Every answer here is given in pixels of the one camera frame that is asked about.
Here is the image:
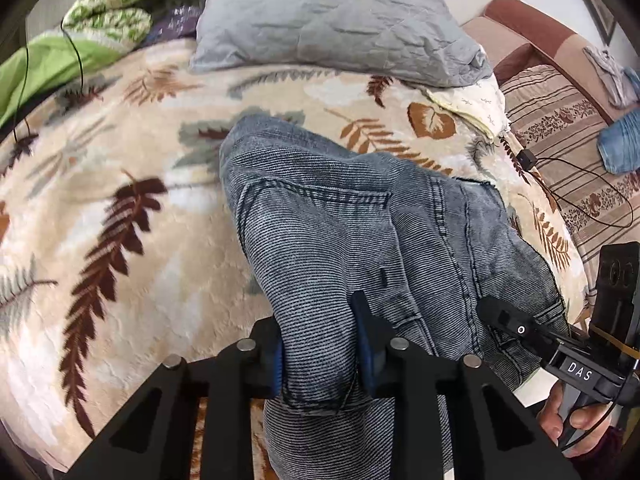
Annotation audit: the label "black power adapter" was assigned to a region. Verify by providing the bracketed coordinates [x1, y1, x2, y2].
[516, 148, 538, 172]

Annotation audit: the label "green patterned quilt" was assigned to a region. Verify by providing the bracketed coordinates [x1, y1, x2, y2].
[1, 0, 153, 124]

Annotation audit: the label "leaf pattern bed blanket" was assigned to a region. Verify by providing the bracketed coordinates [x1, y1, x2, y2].
[1, 40, 587, 471]

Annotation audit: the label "grey denim jeans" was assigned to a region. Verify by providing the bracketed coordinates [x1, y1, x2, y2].
[220, 115, 567, 479]

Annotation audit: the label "striped floral sofa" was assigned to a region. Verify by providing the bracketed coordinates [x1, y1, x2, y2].
[463, 0, 639, 282]

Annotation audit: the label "blue denim garment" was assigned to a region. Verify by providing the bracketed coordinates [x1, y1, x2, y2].
[598, 66, 639, 176]

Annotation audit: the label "adapter black cable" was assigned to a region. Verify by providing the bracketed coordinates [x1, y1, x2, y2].
[529, 155, 640, 231]

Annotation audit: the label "pale lilac garment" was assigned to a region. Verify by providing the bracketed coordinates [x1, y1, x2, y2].
[582, 46, 628, 110]

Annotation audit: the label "purple patterned cloth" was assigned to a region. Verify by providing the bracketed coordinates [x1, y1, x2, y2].
[140, 6, 203, 48]

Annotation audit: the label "grey quilted pillow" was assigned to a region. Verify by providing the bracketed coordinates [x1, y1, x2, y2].
[191, 0, 492, 88]

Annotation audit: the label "framed wall painting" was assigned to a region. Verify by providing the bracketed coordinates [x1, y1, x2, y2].
[584, 0, 617, 46]

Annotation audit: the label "person right hand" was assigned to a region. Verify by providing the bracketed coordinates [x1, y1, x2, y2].
[537, 381, 618, 458]

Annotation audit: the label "black charger cable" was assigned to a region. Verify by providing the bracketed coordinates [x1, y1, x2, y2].
[10, 19, 87, 146]

